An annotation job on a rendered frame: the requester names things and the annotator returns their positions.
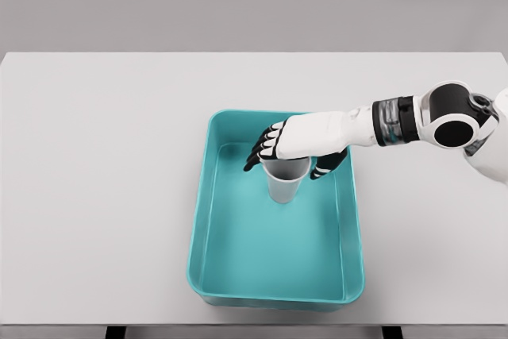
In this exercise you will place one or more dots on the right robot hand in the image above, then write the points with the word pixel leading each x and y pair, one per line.
pixel 305 134

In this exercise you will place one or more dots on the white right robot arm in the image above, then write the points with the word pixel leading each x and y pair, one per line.
pixel 444 116

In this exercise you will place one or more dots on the grey paper cup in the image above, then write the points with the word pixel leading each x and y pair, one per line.
pixel 283 182

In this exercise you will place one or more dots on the teal plastic basket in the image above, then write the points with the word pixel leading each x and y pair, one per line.
pixel 274 236

